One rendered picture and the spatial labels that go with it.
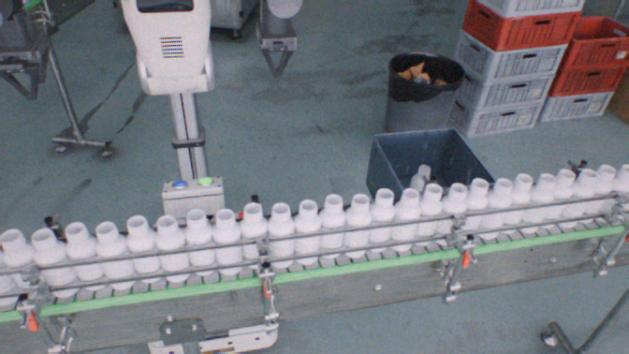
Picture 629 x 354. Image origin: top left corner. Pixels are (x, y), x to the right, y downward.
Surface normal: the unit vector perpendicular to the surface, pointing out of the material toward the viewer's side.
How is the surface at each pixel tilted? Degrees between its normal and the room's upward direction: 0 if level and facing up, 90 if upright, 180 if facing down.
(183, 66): 90
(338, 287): 90
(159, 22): 90
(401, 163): 90
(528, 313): 0
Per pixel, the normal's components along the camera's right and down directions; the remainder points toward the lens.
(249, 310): 0.21, 0.63
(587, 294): 0.05, -0.77
